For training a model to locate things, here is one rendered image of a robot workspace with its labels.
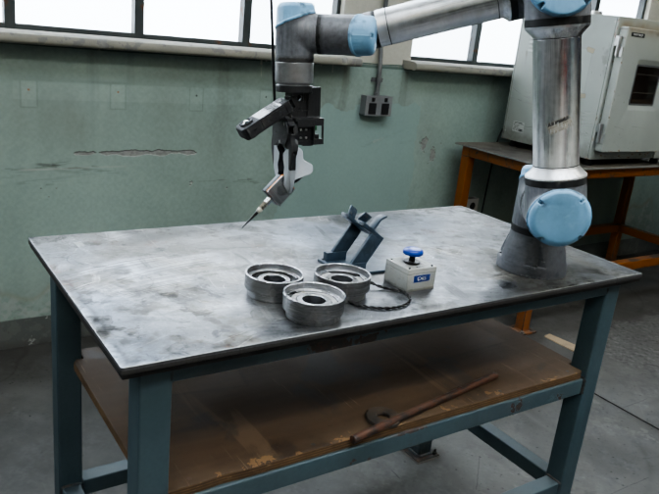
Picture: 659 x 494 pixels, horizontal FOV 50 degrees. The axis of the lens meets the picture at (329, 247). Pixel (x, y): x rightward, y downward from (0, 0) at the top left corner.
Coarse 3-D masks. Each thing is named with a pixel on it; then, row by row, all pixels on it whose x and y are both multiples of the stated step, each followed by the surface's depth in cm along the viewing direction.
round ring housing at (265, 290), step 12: (264, 264) 128; (276, 264) 129; (264, 276) 125; (276, 276) 126; (300, 276) 126; (252, 288) 121; (264, 288) 120; (276, 288) 119; (264, 300) 121; (276, 300) 121
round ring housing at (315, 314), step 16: (288, 288) 119; (304, 288) 121; (320, 288) 121; (336, 288) 120; (288, 304) 114; (304, 304) 112; (320, 304) 115; (336, 304) 113; (304, 320) 113; (320, 320) 112; (336, 320) 116
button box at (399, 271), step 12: (396, 264) 134; (408, 264) 135; (420, 264) 136; (384, 276) 138; (396, 276) 135; (408, 276) 132; (420, 276) 133; (432, 276) 135; (408, 288) 133; (420, 288) 135
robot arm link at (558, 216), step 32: (544, 0) 120; (576, 0) 120; (544, 32) 124; (576, 32) 124; (544, 64) 127; (576, 64) 126; (544, 96) 128; (576, 96) 128; (544, 128) 130; (576, 128) 130; (544, 160) 132; (576, 160) 131; (544, 192) 132; (576, 192) 130; (544, 224) 132; (576, 224) 131
